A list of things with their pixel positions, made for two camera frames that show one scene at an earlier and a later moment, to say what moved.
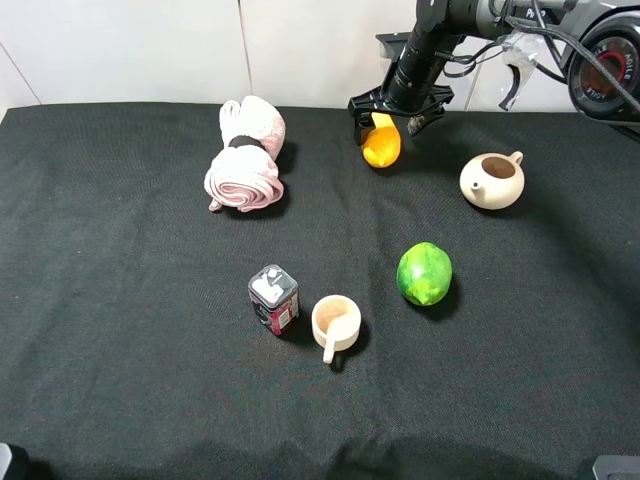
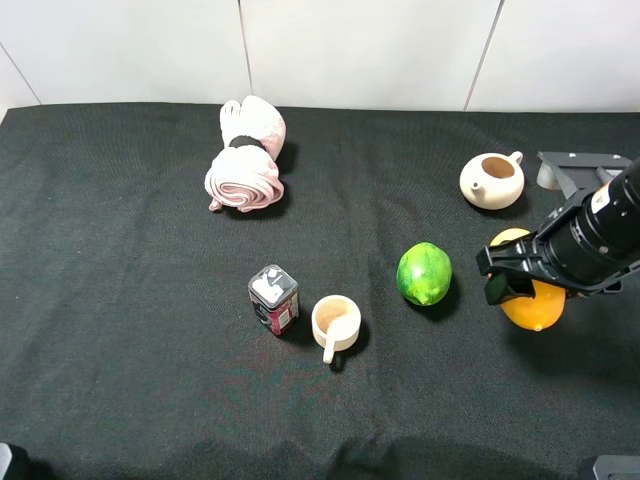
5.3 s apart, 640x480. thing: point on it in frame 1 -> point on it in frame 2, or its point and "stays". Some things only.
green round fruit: x=424 y=273 stays
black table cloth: x=129 y=348 stays
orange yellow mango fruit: x=381 y=146 -> x=541 y=311
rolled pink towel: x=245 y=175 stays
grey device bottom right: x=617 y=467 stays
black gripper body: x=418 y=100 -> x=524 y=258
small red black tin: x=275 y=295 stays
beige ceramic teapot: x=493 y=181 stays
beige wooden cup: x=336 y=323 stays
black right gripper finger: x=364 y=123 -> x=496 y=288
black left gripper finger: x=415 y=123 -> x=520 y=287
